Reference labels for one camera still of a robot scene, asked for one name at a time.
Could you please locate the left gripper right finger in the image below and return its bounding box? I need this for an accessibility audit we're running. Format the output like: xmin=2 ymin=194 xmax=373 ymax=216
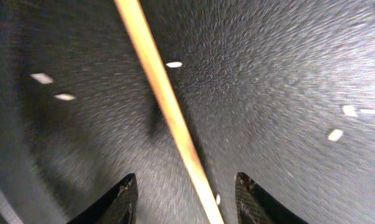
xmin=235 ymin=172 xmax=307 ymax=224

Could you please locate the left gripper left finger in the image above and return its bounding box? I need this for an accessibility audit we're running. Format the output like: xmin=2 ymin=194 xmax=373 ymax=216
xmin=67 ymin=173 xmax=138 ymax=224

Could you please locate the wooden chopstick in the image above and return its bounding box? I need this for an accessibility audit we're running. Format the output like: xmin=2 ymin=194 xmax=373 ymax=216
xmin=115 ymin=0 xmax=224 ymax=224

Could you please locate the grey dishwasher rack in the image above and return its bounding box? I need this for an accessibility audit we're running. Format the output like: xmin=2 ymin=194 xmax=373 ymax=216
xmin=0 ymin=190 xmax=23 ymax=224

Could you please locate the round black tray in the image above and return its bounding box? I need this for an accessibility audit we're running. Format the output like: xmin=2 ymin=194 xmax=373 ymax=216
xmin=0 ymin=1 xmax=375 ymax=223

